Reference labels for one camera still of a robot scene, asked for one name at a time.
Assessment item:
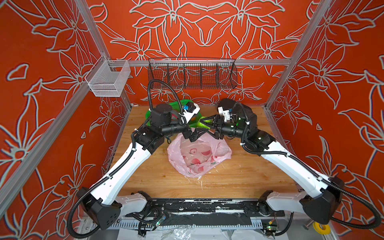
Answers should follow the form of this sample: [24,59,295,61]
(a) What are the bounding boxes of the white wire mesh basket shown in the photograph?
[85,55,131,97]

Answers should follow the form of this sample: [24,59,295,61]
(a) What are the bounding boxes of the green plastic perforated basket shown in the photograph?
[145,99,211,130]

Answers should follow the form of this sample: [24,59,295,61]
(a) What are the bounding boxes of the pink translucent plastic bag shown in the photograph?
[167,133,233,178]

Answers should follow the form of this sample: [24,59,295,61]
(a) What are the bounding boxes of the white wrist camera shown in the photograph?
[182,102,200,124]
[218,107,232,122]

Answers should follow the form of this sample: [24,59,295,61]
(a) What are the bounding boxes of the yellow tape roll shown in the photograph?
[312,222,331,235]

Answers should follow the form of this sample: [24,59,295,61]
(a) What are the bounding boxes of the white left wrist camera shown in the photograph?
[182,102,200,124]

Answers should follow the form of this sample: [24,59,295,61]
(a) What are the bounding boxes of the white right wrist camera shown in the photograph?
[218,107,232,122]

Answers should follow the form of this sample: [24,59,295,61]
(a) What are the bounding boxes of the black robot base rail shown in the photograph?
[124,197,286,229]

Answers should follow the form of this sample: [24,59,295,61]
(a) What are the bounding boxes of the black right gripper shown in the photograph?
[200,113,251,140]

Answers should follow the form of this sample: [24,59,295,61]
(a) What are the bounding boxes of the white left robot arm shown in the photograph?
[67,99,207,239]

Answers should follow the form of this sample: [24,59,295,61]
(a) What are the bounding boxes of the black plastic tool case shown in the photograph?
[218,99,241,114]

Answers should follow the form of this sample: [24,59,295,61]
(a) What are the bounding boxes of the black wire wall basket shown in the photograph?
[148,57,238,90]

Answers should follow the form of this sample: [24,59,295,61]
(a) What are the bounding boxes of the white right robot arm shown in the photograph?
[199,99,382,229]

